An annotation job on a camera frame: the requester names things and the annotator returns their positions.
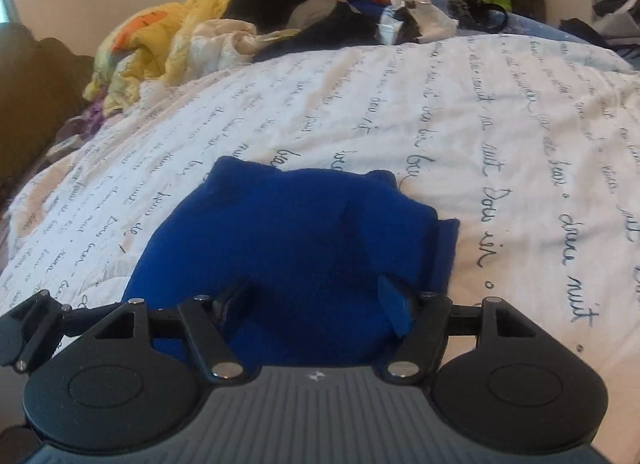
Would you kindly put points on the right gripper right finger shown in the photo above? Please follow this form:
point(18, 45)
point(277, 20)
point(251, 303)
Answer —
point(421, 322)

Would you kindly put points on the white script-print bedspread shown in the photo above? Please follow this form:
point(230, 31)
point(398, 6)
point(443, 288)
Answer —
point(533, 145)

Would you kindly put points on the clear plastic bag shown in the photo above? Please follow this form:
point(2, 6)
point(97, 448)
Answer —
point(415, 21)

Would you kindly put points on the dark clothes heap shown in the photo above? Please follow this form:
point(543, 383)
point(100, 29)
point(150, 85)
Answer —
point(349, 23)

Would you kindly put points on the blue knit sweater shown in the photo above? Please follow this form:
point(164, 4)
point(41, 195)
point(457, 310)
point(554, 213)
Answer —
point(320, 264)

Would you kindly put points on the pile of clothes right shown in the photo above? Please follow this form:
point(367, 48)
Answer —
point(616, 28)

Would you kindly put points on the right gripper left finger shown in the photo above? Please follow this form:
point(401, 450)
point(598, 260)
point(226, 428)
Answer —
point(200, 318)

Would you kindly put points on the yellow orange quilt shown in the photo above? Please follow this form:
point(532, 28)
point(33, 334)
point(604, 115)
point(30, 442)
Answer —
point(174, 43)

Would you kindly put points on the black fuzzy item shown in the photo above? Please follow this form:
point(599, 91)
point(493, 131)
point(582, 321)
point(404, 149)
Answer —
point(478, 16)

